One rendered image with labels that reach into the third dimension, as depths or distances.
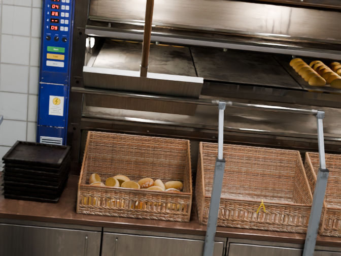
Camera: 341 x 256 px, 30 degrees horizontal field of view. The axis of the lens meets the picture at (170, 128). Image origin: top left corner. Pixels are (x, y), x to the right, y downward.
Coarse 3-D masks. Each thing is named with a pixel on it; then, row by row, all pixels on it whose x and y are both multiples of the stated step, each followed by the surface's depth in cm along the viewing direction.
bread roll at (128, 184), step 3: (123, 183) 333; (126, 183) 333; (129, 183) 333; (132, 183) 333; (135, 183) 333; (123, 186) 333; (126, 186) 333; (129, 186) 333; (132, 186) 333; (135, 186) 333; (138, 186) 333
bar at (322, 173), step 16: (128, 96) 302; (144, 96) 302; (160, 96) 303; (176, 96) 304; (288, 112) 306; (304, 112) 306; (320, 112) 306; (320, 128) 304; (320, 144) 300; (224, 160) 290; (320, 160) 296; (320, 176) 292; (320, 192) 294; (320, 208) 297; (208, 224) 298; (208, 240) 300
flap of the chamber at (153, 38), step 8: (88, 32) 316; (96, 32) 316; (104, 32) 316; (112, 32) 316; (152, 40) 317; (160, 40) 317; (168, 40) 318; (176, 40) 318; (184, 40) 318; (192, 40) 318; (232, 48) 319; (240, 48) 319; (248, 48) 320; (256, 48) 320; (264, 48) 320; (272, 48) 320; (304, 56) 334; (312, 56) 321; (320, 56) 321; (328, 56) 322; (336, 56) 322
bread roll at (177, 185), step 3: (165, 183) 341; (168, 183) 340; (171, 183) 339; (174, 183) 339; (177, 183) 340; (180, 183) 341; (165, 186) 340; (168, 186) 339; (171, 186) 339; (174, 186) 339; (177, 186) 340; (180, 186) 340; (180, 189) 341
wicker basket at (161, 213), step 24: (96, 144) 344; (120, 144) 345; (144, 144) 345; (168, 144) 346; (96, 168) 344; (120, 168) 345; (144, 168) 345; (168, 168) 346; (96, 192) 304; (120, 192) 304; (144, 192) 305; (168, 192) 305; (192, 192) 308; (120, 216) 308; (144, 216) 309; (168, 216) 309
